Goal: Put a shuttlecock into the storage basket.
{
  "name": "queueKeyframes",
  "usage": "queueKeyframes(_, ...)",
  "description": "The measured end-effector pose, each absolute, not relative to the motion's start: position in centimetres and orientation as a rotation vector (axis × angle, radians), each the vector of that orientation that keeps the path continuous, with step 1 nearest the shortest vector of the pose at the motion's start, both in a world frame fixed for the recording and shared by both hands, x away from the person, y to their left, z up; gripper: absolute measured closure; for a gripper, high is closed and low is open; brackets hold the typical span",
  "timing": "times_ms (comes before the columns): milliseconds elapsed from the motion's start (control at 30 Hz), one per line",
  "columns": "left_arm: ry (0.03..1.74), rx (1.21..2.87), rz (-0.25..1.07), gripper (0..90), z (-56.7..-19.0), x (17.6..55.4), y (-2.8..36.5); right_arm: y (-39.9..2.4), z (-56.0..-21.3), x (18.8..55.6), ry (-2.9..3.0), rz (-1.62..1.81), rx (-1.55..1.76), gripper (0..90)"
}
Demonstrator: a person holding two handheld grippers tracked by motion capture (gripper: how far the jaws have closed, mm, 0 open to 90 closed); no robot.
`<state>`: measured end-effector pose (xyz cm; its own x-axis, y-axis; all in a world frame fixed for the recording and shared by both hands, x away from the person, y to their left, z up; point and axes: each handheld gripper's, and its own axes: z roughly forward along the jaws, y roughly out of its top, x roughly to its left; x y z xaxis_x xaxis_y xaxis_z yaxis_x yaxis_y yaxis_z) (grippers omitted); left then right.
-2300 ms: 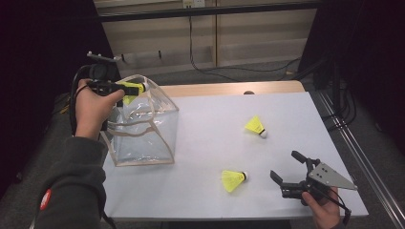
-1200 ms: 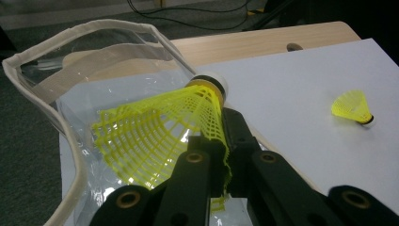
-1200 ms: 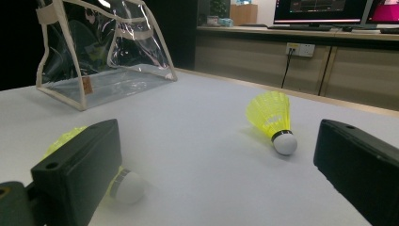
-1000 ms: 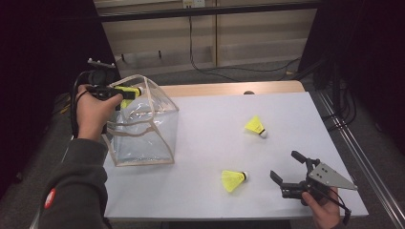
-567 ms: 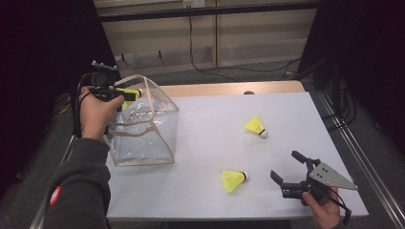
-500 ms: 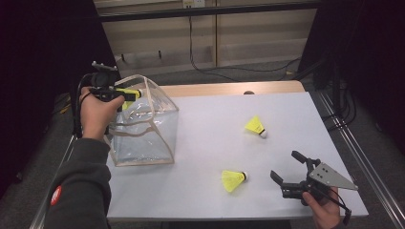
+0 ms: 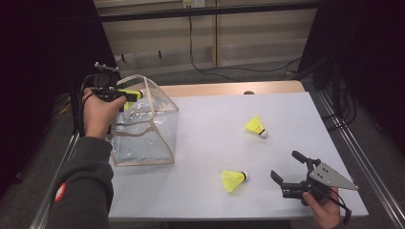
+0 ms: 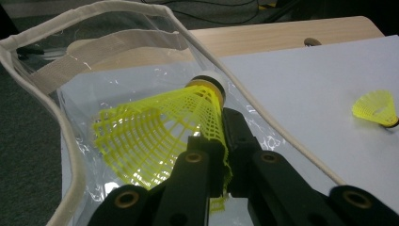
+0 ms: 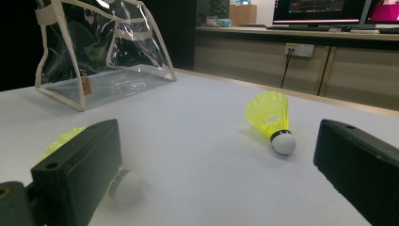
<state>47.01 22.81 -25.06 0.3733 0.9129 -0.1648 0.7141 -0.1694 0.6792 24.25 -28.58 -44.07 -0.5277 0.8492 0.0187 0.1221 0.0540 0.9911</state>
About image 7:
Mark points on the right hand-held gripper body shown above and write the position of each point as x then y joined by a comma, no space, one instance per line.
331,178

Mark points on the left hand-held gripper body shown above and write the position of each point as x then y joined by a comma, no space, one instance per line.
103,81

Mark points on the clear plastic bag beige trim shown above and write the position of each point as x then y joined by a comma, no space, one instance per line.
143,143

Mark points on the person's left hand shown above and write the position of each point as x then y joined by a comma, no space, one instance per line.
98,116

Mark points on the person's right hand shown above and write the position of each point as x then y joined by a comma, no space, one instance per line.
323,211

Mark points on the black curtain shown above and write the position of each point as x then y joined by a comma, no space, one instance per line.
369,47
41,47

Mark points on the dark round table grommet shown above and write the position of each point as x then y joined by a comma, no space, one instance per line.
249,92

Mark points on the black metal stand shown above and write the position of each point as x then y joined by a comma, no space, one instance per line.
334,82

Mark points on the black horizontal bar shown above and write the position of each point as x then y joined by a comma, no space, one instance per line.
207,11

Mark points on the metal floor rail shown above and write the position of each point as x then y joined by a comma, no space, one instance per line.
66,158
361,159

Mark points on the wall power outlet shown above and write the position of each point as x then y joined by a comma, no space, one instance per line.
194,3

